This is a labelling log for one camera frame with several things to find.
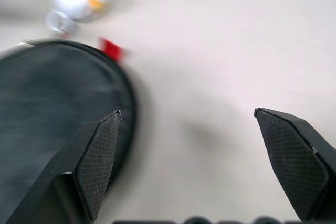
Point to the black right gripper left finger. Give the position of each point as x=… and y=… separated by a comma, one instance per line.
x=92, y=161

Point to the black and red paddle case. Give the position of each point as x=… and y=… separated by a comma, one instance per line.
x=52, y=90

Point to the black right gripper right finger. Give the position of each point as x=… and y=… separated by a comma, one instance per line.
x=299, y=161

